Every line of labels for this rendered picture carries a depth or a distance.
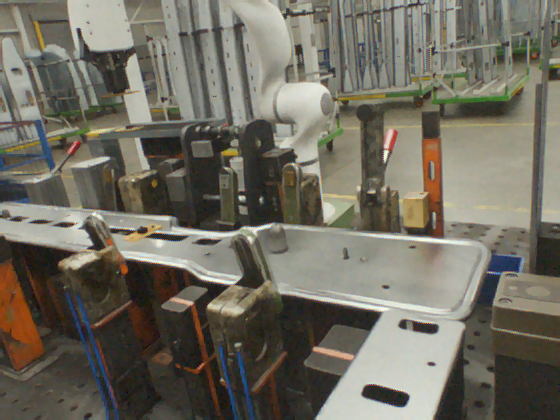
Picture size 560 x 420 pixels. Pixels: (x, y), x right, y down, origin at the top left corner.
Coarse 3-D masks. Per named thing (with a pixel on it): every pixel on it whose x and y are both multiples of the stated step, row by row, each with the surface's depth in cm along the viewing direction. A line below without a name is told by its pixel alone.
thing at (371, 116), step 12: (360, 108) 77; (372, 108) 77; (360, 120) 78; (372, 120) 80; (372, 132) 81; (372, 144) 81; (372, 156) 82; (372, 168) 82; (384, 168) 82; (384, 180) 82
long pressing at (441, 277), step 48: (48, 240) 104; (144, 240) 94; (192, 240) 91; (288, 240) 84; (336, 240) 81; (384, 240) 78; (432, 240) 75; (288, 288) 68; (336, 288) 66; (432, 288) 62; (480, 288) 62
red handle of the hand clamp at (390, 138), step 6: (390, 132) 89; (396, 132) 89; (384, 138) 89; (390, 138) 88; (396, 138) 89; (384, 144) 87; (390, 144) 87; (384, 150) 87; (390, 150) 87; (384, 156) 86; (372, 180) 84; (372, 186) 83; (372, 192) 82
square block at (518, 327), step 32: (512, 288) 49; (544, 288) 48; (512, 320) 46; (544, 320) 45; (512, 352) 47; (544, 352) 46; (512, 384) 49; (544, 384) 47; (512, 416) 50; (544, 416) 48
